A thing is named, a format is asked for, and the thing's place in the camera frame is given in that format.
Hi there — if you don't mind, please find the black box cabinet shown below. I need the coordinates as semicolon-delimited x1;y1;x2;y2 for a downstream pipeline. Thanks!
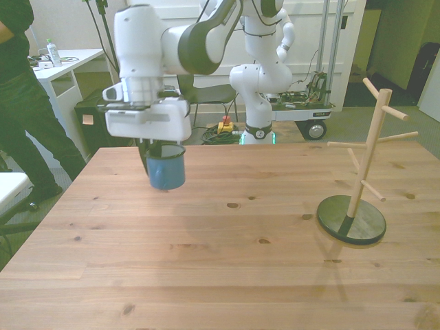
74;87;137;157

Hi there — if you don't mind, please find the white seat chair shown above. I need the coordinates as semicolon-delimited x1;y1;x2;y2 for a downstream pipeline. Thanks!
0;171;42;241

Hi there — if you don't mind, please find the aluminium frame pole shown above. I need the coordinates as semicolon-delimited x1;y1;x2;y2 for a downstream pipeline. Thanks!
318;0;344;104

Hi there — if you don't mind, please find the coiled black cable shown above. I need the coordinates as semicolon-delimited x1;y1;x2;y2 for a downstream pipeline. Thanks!
201;125;245;145

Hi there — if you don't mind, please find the person in dark clothes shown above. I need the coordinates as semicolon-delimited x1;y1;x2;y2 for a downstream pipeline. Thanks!
0;0;87;211

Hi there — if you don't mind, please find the black chair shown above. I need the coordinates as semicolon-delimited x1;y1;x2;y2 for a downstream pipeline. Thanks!
177;74;239;127

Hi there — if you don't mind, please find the wooden mug tree black base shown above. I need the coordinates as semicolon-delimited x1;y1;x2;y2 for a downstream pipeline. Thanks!
316;77;419;245

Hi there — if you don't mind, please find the white desk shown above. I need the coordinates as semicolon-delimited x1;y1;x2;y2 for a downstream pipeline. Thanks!
32;48;116;138

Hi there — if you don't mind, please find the yellow emergency stop button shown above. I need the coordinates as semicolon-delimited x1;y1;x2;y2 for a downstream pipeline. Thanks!
217;115;234;135

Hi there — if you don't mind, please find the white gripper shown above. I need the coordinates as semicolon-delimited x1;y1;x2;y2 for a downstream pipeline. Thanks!
104;97;193;176

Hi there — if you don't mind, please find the clear plastic bottle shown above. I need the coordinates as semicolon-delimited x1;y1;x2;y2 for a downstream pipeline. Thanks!
46;38;63;67

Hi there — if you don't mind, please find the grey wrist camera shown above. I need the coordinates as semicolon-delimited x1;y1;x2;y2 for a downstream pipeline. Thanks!
98;101;154;113

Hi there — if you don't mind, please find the blue enamel mug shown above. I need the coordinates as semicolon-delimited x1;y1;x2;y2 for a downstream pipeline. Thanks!
146;144;187;191

